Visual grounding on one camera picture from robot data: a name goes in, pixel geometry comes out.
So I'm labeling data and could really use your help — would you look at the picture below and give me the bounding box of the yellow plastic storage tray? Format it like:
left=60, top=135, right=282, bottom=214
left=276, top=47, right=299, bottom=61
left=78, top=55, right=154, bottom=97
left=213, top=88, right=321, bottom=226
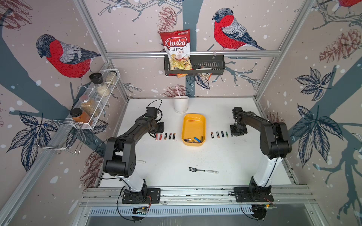
left=182, top=114, right=206, bottom=147

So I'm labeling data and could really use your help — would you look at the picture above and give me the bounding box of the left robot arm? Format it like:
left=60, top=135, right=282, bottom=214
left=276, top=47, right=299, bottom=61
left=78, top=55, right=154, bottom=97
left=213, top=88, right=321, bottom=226
left=103, top=106, right=165, bottom=202

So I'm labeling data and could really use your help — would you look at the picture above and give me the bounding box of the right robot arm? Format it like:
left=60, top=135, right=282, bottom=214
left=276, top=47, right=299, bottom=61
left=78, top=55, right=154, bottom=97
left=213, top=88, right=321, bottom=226
left=230, top=107, right=292, bottom=196

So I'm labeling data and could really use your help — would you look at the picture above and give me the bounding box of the white cup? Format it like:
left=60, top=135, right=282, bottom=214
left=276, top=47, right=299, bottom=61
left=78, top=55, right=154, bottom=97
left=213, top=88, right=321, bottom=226
left=173, top=96, right=189, bottom=114

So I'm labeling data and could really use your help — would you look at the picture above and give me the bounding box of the silver fork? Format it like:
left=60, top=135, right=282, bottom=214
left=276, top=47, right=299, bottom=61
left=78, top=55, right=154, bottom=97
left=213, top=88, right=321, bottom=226
left=188, top=167, right=219, bottom=174

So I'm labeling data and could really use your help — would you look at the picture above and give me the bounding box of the pale lid spice jar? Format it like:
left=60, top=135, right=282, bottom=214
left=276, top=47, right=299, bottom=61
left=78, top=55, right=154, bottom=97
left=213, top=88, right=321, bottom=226
left=105, top=71, right=117, bottom=86

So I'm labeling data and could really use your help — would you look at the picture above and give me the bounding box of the silver lid spice jar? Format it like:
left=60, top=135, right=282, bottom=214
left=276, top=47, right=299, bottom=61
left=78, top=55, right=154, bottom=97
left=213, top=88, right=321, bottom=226
left=79, top=95, right=100, bottom=117

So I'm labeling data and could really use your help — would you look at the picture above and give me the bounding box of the black lid spice jar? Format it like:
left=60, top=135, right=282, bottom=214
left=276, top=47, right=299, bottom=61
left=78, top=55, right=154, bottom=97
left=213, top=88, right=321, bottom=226
left=89, top=73, right=111, bottom=97

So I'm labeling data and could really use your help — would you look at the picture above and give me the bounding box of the orange spice jar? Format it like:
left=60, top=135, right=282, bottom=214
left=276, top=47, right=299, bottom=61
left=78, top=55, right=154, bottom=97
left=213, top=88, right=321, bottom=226
left=70, top=108, right=91, bottom=123

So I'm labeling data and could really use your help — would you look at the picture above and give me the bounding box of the red cassava chips bag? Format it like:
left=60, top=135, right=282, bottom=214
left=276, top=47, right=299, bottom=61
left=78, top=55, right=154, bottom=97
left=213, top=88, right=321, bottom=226
left=160, top=29, right=192, bottom=71

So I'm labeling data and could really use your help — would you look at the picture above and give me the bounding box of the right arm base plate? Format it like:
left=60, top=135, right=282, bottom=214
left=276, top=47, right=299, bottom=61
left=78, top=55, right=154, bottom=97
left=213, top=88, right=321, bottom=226
left=233, top=186, right=274, bottom=203

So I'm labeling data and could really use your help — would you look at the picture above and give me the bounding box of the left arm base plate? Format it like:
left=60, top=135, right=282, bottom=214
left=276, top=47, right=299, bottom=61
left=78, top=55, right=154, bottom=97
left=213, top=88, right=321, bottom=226
left=121, top=188, right=161, bottom=204

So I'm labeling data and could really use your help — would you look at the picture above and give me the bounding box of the white wire spice rack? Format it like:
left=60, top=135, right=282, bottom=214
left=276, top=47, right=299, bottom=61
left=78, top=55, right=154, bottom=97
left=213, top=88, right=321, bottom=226
left=74, top=69, right=120, bottom=130

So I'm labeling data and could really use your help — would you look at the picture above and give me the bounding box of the black wire wall basket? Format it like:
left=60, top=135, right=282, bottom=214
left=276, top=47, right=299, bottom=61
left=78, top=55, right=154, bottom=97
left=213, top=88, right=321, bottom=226
left=164, top=55, right=225, bottom=76

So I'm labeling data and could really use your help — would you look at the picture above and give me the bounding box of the chrome wire hook rack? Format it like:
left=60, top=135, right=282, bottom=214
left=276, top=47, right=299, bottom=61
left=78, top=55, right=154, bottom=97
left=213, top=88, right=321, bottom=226
left=32, top=119, right=87, bottom=155

